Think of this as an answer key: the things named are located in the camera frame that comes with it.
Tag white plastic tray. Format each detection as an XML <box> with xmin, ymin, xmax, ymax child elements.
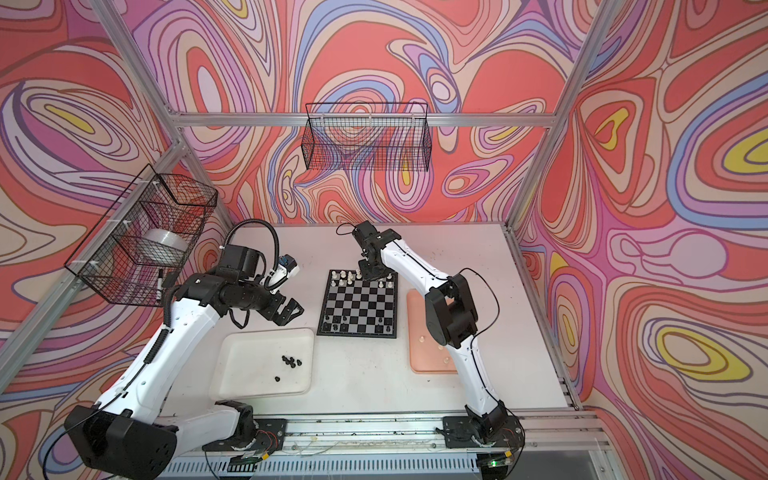
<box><xmin>209</xmin><ymin>328</ymin><xmax>315</xmax><ymax>400</ymax></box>

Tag black wire basket back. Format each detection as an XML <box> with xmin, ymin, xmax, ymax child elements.
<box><xmin>301</xmin><ymin>101</ymin><xmax>432</xmax><ymax>172</ymax></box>

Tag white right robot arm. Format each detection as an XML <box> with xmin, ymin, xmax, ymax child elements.
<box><xmin>351</xmin><ymin>221</ymin><xmax>525</xmax><ymax>449</ymax></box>

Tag black and grey chessboard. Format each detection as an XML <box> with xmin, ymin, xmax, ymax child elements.
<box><xmin>317</xmin><ymin>270</ymin><xmax>399</xmax><ymax>339</ymax></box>

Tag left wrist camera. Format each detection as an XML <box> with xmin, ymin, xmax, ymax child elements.
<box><xmin>268</xmin><ymin>254</ymin><xmax>300</xmax><ymax>291</ymax></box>

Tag silver tape roll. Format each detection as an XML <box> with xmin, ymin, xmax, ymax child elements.
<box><xmin>142</xmin><ymin>228</ymin><xmax>189</xmax><ymax>251</ymax></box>

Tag black wire basket left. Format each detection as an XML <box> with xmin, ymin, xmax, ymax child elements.
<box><xmin>64</xmin><ymin>165</ymin><xmax>218</xmax><ymax>307</ymax></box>

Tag pink plastic tray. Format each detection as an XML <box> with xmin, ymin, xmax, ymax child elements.
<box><xmin>406</xmin><ymin>289</ymin><xmax>457</xmax><ymax>374</ymax></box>

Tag black wire basket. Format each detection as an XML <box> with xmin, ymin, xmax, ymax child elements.
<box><xmin>301</xmin><ymin>101</ymin><xmax>432</xmax><ymax>172</ymax></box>
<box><xmin>64</xmin><ymin>165</ymin><xmax>218</xmax><ymax>307</ymax></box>

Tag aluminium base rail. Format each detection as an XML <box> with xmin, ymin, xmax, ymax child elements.
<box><xmin>209</xmin><ymin>410</ymin><xmax>613</xmax><ymax>457</ymax></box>

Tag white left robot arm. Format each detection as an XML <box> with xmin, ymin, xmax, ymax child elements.
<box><xmin>64</xmin><ymin>245</ymin><xmax>304</xmax><ymax>479</ymax></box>

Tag black chess pieces in tray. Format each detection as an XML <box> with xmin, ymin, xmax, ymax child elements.
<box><xmin>275</xmin><ymin>355</ymin><xmax>303</xmax><ymax>382</ymax></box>

